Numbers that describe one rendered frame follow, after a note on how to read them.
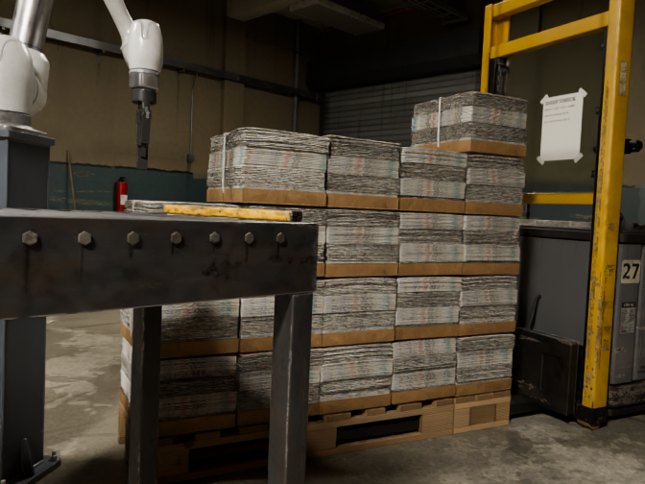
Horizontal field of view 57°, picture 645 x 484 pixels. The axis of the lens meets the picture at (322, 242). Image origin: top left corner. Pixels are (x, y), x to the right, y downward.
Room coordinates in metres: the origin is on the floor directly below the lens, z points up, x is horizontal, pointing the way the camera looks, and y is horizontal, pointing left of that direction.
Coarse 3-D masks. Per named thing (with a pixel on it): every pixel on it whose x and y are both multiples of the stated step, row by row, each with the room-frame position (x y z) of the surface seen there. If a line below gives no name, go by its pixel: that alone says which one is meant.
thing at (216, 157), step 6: (210, 138) 2.12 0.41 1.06; (216, 138) 2.07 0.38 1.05; (222, 138) 2.01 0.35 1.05; (216, 144) 2.07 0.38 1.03; (222, 144) 2.00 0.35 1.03; (210, 150) 2.12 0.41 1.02; (216, 150) 2.07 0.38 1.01; (222, 150) 2.01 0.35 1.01; (210, 156) 2.12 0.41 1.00; (216, 156) 2.05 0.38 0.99; (222, 156) 2.00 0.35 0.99; (210, 162) 2.11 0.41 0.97; (216, 162) 2.05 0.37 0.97; (222, 162) 2.00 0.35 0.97; (210, 168) 2.13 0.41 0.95; (216, 168) 2.04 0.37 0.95; (210, 174) 2.10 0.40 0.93; (216, 174) 2.04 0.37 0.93; (210, 180) 2.08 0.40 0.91; (216, 180) 2.02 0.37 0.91; (210, 186) 2.10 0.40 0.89; (216, 186) 2.04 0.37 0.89; (228, 204) 2.02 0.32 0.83
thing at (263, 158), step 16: (240, 128) 1.85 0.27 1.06; (256, 128) 1.81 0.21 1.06; (240, 144) 1.85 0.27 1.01; (256, 144) 1.81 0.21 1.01; (272, 144) 1.84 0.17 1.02; (288, 144) 1.87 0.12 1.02; (304, 144) 1.89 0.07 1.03; (320, 144) 1.91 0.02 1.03; (240, 160) 1.82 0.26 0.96; (256, 160) 1.82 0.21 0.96; (272, 160) 1.85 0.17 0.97; (288, 160) 1.87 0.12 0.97; (304, 160) 1.90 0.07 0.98; (320, 160) 1.92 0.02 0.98; (240, 176) 1.82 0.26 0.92; (256, 176) 1.82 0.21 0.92; (272, 176) 1.85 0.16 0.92; (288, 176) 1.87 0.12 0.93; (304, 176) 1.90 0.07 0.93; (320, 176) 1.92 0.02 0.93
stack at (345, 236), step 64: (320, 256) 1.94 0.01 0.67; (384, 256) 2.06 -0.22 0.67; (448, 256) 2.19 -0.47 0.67; (128, 320) 1.88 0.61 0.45; (192, 320) 1.74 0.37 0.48; (256, 320) 1.84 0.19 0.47; (320, 320) 1.95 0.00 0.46; (384, 320) 2.06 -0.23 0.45; (448, 320) 2.19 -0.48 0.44; (128, 384) 1.89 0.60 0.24; (192, 384) 1.75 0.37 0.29; (256, 384) 1.84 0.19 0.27; (320, 384) 1.95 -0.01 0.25; (384, 384) 2.07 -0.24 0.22; (448, 384) 2.20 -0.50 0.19; (128, 448) 1.83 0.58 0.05; (192, 448) 1.92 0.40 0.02; (256, 448) 1.99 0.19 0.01; (320, 448) 1.95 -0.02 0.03
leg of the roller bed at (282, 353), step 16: (288, 304) 1.01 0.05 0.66; (304, 304) 1.02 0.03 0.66; (288, 320) 1.01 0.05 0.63; (304, 320) 1.02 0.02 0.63; (288, 336) 1.01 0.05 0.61; (304, 336) 1.02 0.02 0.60; (288, 352) 1.00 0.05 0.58; (304, 352) 1.02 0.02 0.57; (272, 368) 1.03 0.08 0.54; (288, 368) 1.00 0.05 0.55; (304, 368) 1.02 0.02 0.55; (272, 384) 1.03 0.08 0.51; (288, 384) 1.00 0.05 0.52; (304, 384) 1.03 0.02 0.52; (272, 400) 1.03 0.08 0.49; (288, 400) 1.00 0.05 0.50; (304, 400) 1.03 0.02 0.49; (272, 416) 1.03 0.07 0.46; (288, 416) 1.00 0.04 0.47; (304, 416) 1.03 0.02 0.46; (272, 432) 1.03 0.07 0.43; (288, 432) 1.00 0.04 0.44; (304, 432) 1.03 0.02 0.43; (272, 448) 1.03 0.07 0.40; (288, 448) 1.00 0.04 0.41; (304, 448) 1.03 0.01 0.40; (272, 464) 1.02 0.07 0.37; (288, 464) 1.00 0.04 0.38; (304, 464) 1.03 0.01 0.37; (272, 480) 1.03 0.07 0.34; (288, 480) 1.00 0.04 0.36; (304, 480) 1.03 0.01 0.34
